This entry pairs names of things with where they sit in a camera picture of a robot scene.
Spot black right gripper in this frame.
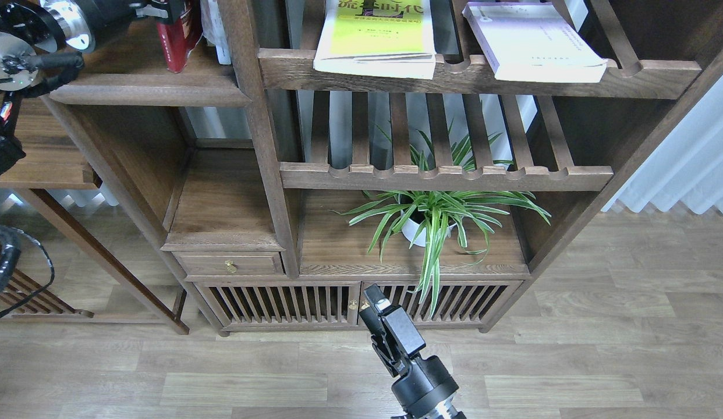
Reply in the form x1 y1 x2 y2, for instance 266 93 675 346
359 285 460 417

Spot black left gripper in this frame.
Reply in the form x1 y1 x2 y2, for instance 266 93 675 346
76 1 185 35

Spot red paperback book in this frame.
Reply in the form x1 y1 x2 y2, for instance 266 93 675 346
157 1 203 73

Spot white lavender paperback book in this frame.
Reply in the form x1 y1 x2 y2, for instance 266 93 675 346
462 2 607 83

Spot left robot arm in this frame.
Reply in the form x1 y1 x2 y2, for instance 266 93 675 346
0 1 187 177

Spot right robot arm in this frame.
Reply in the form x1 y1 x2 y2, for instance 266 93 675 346
359 284 465 418

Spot upright books on shelf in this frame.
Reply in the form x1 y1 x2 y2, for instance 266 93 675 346
200 1 232 65

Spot spider plant in white pot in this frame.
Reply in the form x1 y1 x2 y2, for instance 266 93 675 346
336 119 552 318

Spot brass drawer knob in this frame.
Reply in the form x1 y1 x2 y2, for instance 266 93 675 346
224 260 238 274

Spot large dark wooden bookshelf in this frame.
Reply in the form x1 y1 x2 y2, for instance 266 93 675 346
41 1 723 335

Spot wooden side table left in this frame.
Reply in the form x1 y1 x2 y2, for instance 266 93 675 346
0 99 190 336

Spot yellow-green paperback book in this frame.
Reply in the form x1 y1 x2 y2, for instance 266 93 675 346
313 1 436 80

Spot white curtain right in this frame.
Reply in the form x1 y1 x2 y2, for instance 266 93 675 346
601 75 723 215

